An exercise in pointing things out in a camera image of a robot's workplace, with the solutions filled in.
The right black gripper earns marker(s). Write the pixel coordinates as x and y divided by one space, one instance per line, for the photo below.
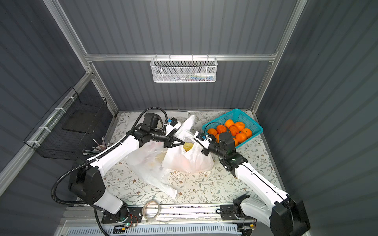
205 144

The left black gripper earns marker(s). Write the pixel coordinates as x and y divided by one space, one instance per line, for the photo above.
169 139

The cartoon printed plastic bag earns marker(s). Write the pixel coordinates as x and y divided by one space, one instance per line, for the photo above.
188 157

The teal plastic basket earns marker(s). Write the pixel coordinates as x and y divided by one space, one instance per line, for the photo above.
236 115

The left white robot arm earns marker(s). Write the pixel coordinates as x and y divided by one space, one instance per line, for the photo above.
86 180

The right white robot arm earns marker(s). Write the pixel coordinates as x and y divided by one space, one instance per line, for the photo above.
283 214

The orange mandarin left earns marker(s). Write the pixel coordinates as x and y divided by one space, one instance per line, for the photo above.
212 131

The orange mandarin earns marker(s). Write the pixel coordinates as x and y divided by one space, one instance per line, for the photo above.
241 137
234 130
248 132
229 123
212 131

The clear plastic bag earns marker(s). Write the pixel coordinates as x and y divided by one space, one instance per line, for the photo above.
146 163

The orange mandarin centre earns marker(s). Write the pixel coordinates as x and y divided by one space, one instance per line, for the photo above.
234 130

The orange mandarin top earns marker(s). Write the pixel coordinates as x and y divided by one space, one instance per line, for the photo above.
229 123

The orange mandarin front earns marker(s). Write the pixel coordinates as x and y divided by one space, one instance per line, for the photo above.
241 137

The orange mandarin right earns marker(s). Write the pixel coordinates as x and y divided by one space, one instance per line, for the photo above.
248 132

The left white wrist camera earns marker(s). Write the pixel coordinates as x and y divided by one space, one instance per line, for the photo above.
171 125

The white wire wall basket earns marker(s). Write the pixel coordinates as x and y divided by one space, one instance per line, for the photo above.
184 70

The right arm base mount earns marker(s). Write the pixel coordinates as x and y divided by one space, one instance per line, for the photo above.
230 212

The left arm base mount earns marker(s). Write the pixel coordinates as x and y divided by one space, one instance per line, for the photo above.
126 215

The black wire wall basket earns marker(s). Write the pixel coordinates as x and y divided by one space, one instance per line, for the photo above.
62 135

